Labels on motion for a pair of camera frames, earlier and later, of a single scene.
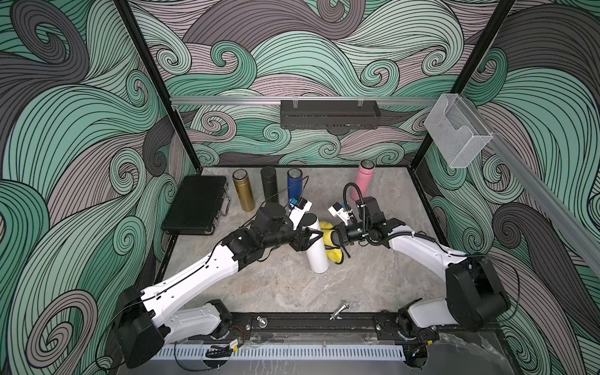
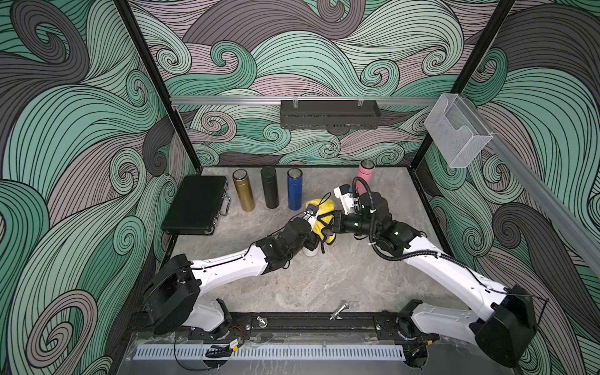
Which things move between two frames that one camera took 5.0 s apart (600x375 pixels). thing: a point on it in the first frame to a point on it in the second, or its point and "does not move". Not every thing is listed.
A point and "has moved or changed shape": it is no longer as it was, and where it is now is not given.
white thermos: [317, 260] has moved or changed shape
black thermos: [269, 179] does not move
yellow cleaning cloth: [333, 252] to [323, 206]
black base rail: [337, 327] does not move
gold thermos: [241, 181] does not move
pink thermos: [363, 179] does not move
